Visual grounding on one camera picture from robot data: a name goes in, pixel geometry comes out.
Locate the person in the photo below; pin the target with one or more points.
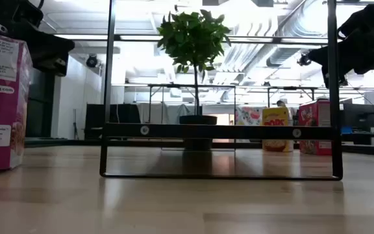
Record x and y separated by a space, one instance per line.
281 103

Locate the green plant in black pot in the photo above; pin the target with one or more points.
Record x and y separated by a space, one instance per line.
193 42

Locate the round black wall camera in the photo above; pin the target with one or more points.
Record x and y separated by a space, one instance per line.
92 61

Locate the black cabinet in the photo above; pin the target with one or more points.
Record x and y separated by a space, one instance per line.
122 117

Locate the yellow cereal box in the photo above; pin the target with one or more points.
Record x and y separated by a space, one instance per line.
276 117

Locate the wooden shelf with black frame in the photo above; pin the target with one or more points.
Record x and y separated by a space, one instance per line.
206 131

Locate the black metal table frame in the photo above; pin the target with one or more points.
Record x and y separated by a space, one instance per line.
60 142

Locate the colourful printed white box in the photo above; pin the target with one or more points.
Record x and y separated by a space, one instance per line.
248 115

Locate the pink cereal box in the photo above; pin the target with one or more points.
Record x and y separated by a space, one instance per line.
2 107

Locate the long ceiling light strip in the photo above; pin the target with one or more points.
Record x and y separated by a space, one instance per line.
83 37

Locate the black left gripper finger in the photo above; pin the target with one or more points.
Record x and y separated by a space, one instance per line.
54 55

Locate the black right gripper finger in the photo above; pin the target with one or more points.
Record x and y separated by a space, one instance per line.
318 57

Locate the black framed background table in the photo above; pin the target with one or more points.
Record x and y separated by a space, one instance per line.
174 85
291 87

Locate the black computer monitor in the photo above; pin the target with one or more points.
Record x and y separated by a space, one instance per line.
357 115

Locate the red cereal box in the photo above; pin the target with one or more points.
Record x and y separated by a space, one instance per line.
313 113

